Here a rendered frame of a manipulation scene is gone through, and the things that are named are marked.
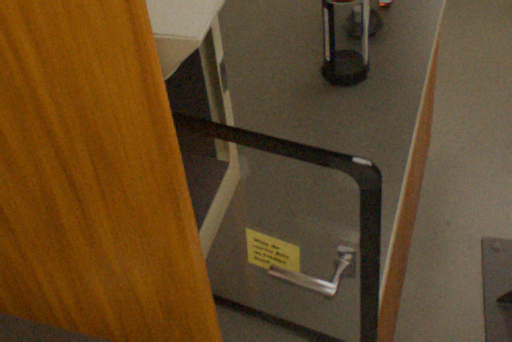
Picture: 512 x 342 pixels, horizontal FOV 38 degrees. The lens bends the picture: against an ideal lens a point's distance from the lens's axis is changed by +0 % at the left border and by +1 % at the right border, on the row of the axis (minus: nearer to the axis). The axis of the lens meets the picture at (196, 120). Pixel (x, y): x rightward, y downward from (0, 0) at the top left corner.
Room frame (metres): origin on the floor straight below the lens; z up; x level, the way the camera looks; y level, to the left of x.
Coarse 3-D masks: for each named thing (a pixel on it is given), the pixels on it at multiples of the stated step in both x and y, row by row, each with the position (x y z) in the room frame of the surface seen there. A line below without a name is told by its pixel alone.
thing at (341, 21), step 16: (368, 0) 1.22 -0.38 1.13; (336, 16) 1.20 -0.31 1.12; (352, 16) 1.19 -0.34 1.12; (368, 16) 1.22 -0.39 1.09; (336, 32) 1.20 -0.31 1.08; (352, 32) 1.19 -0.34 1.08; (336, 48) 1.20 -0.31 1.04; (352, 48) 1.19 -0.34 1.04; (336, 64) 1.20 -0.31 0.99; (352, 64) 1.19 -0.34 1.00
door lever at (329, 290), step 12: (276, 264) 0.57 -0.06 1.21; (336, 264) 0.56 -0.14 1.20; (348, 264) 0.55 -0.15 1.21; (276, 276) 0.56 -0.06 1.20; (288, 276) 0.55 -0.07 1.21; (300, 276) 0.55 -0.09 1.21; (336, 276) 0.54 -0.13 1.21; (300, 288) 0.54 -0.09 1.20; (312, 288) 0.53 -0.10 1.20; (324, 288) 0.52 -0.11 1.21; (336, 288) 0.52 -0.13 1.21
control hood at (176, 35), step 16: (160, 0) 0.75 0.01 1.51; (176, 0) 0.75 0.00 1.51; (192, 0) 0.74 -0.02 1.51; (208, 0) 0.73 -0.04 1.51; (224, 0) 0.74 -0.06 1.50; (160, 16) 0.72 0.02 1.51; (176, 16) 0.71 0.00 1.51; (192, 16) 0.71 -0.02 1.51; (208, 16) 0.70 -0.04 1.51; (160, 32) 0.69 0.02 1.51; (176, 32) 0.68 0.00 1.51; (192, 32) 0.67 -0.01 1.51; (160, 48) 0.68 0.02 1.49; (176, 48) 0.67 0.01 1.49; (192, 48) 0.67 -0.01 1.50; (160, 64) 0.68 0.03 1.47; (176, 64) 0.68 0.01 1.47
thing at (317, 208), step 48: (192, 144) 0.67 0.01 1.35; (240, 144) 0.63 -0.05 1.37; (288, 144) 0.59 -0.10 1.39; (192, 192) 0.68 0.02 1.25; (240, 192) 0.64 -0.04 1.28; (288, 192) 0.60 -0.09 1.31; (336, 192) 0.56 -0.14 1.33; (240, 240) 0.64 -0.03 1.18; (288, 240) 0.60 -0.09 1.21; (336, 240) 0.56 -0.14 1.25; (240, 288) 0.65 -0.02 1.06; (288, 288) 0.60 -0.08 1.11; (336, 336) 0.56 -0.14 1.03
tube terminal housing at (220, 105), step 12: (216, 24) 0.99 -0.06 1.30; (216, 36) 0.98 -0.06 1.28; (204, 48) 1.00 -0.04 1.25; (216, 48) 0.97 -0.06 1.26; (204, 60) 0.99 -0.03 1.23; (216, 60) 0.97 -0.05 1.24; (204, 72) 0.98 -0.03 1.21; (216, 72) 1.00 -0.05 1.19; (216, 84) 1.00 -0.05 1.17; (216, 96) 1.01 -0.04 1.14; (228, 96) 0.99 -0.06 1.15; (216, 108) 1.00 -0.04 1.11; (228, 108) 0.98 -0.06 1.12; (216, 120) 1.00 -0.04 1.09; (228, 120) 0.98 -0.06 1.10
